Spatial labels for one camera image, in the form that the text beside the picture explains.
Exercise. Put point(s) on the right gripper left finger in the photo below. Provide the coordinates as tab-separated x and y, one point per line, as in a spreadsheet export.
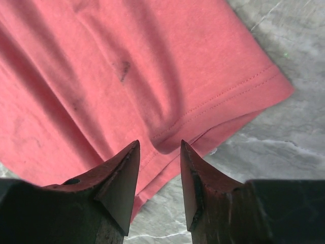
94	207

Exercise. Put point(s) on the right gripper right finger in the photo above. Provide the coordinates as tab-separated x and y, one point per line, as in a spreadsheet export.
219	209

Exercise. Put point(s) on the dusty red t-shirt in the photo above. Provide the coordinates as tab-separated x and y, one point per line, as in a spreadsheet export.
80	80

